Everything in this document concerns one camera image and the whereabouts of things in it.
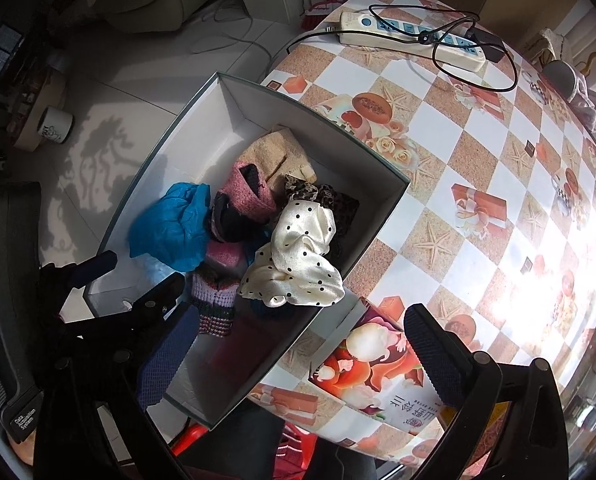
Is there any white power strip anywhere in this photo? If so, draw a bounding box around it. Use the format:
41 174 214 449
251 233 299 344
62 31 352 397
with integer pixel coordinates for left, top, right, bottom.
339 11 486 72

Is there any grey round object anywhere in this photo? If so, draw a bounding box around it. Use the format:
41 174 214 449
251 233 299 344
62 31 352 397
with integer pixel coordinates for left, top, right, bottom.
542 59 579 101

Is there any beige knitted cloth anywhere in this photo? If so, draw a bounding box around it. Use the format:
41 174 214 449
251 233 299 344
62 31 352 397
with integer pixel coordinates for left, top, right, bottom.
535 27 569 63

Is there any beige knitted glove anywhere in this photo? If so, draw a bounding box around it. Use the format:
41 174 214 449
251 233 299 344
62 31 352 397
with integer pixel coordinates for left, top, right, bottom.
240 126 317 196

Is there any pink sponge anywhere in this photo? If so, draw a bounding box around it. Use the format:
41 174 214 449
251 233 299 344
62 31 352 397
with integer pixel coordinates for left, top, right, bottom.
207 240 253 268

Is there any pale pink towel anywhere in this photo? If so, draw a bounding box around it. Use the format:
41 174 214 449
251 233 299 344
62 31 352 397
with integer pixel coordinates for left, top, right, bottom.
568 72 596 133

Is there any cream polka dot scrunchie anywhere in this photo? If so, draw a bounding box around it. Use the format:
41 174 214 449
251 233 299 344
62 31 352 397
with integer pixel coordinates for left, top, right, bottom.
237 199 346 309

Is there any person's maroon clothing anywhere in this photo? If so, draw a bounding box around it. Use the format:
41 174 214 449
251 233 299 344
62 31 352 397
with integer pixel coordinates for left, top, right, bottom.
273 430 319 480

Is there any black cable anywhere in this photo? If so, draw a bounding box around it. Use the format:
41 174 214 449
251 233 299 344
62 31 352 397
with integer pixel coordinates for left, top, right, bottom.
285 4 519 92

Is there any person's left hand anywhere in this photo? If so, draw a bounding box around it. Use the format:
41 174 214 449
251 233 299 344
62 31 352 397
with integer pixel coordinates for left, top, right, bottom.
5 432 36 467

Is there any pink knitted sock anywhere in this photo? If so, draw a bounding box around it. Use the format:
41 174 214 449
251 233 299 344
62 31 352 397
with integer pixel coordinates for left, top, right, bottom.
209 161 277 241

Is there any white mug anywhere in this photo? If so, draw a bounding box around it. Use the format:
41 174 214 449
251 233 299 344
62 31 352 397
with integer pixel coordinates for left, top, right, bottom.
38 106 74 145

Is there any blue panel device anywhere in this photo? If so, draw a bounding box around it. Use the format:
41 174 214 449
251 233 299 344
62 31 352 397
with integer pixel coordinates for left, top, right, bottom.
0 24 26 73

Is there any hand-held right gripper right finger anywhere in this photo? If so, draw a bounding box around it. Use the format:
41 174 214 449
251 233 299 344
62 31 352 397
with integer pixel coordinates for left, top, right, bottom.
404 303 571 480

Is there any large blue shoe cover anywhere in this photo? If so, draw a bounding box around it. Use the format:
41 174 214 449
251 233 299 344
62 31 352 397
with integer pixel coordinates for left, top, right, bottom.
128 182 213 272

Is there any black power adapter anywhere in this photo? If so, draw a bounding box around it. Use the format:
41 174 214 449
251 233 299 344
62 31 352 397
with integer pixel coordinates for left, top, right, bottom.
470 27 505 63

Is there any purple knitted sock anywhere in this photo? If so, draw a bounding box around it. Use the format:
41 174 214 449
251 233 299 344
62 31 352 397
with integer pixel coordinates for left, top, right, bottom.
190 265 239 341

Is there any printed carton with flower picture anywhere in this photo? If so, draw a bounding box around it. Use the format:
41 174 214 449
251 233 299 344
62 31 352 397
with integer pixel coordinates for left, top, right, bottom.
308 296 479 441

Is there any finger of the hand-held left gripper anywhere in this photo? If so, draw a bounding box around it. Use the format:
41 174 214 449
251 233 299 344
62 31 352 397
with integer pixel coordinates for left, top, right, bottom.
38 250 120 312
52 274 187 356

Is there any white cardboard box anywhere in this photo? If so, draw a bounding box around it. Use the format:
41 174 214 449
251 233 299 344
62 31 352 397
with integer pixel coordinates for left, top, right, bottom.
85 71 411 431

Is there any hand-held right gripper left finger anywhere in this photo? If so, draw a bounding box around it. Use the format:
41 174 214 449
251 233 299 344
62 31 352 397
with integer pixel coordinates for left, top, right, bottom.
32 304 201 480

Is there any leopard print scrunchie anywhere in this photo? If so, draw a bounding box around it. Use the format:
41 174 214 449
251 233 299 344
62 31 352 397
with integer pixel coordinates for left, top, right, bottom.
283 175 361 261

